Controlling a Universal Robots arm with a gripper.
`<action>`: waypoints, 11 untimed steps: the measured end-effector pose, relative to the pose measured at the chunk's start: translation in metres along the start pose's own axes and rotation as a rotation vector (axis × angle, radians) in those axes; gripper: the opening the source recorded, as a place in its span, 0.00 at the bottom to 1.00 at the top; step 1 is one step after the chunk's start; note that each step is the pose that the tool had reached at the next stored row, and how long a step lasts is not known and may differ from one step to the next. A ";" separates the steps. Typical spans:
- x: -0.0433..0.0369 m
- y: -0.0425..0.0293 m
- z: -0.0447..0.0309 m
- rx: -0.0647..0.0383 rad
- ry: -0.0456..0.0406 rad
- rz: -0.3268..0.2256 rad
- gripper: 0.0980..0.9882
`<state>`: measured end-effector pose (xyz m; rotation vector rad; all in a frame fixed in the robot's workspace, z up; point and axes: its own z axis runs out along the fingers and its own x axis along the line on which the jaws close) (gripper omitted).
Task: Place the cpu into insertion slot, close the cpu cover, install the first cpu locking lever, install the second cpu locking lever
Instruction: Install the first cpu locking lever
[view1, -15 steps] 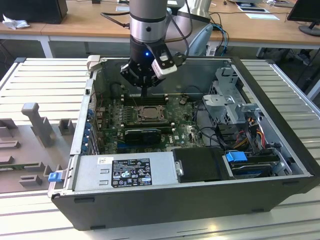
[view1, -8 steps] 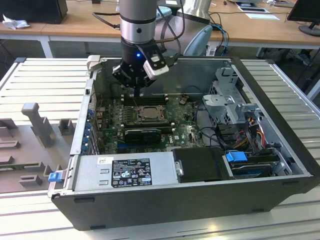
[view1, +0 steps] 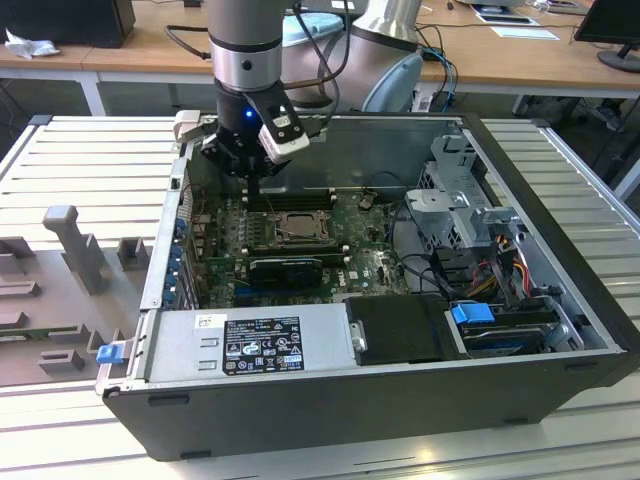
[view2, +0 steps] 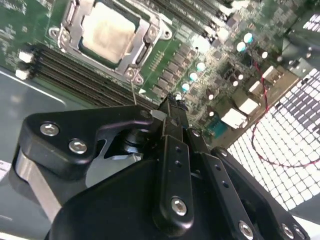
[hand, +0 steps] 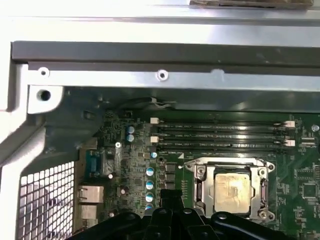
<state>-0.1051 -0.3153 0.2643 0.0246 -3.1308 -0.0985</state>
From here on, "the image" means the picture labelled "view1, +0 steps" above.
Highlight silver topped CPU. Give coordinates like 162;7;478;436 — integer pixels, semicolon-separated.
287;213;325;237

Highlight metal socket cover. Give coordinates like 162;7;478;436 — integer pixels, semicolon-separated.
273;209;337;242

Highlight black RAM slot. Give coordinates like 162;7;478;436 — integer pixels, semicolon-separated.
242;244;347;251
243;248;348;255
243;252;348;259
259;185;337;194
248;202;337;212
242;240;347;247
249;197;337;206
259;191;337;200

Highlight CPU socket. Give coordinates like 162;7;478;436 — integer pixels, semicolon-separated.
269;208;339;243

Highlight wooden office desk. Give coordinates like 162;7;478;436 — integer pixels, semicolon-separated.
0;0;640;119

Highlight graphics card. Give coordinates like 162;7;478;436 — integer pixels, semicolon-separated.
248;257;325;290

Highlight green motherboard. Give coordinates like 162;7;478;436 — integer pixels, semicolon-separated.
192;184;416;307

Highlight black computer tower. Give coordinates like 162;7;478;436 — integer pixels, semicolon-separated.
0;0;137;49

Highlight silver power supply unit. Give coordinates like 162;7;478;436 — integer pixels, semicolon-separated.
144;304;367;387

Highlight silver metal drive cage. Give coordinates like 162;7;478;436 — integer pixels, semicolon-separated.
404;133;531;261

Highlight crumpled white paper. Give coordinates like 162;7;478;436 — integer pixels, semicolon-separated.
3;27;62;62

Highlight black plastic shroud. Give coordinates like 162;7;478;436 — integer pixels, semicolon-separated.
344;294;451;366

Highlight grey parts rack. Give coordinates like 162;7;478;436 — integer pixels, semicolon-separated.
0;204;156;389

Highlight blue plastic latch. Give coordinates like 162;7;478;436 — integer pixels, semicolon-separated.
97;343;124;366

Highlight green RAM stick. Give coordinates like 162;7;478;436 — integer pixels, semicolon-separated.
0;327;54;346

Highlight black and silver PC case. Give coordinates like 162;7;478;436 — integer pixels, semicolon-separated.
94;112;640;464

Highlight blue disk carrier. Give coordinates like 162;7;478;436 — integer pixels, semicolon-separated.
449;303;496;342

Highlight dark framed tablet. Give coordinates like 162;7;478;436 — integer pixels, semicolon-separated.
474;12;541;27

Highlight black hard disk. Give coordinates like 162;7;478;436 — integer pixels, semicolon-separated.
460;322;547;359

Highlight black monitor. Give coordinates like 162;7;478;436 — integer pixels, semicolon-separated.
573;0;640;75

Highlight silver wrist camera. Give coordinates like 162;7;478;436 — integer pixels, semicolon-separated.
257;117;311;165

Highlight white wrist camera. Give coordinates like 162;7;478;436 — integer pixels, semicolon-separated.
172;109;219;151

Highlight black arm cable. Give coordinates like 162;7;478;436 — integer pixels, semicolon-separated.
292;0;351;139

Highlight black arm hose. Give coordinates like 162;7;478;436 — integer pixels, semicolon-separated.
164;24;212;61

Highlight thin black cable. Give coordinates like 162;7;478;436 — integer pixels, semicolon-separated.
369;171;419;201

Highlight blue cable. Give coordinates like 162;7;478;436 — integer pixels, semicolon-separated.
433;47;459;109

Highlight yellow red power wires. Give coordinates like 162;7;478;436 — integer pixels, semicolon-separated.
469;234;534;301

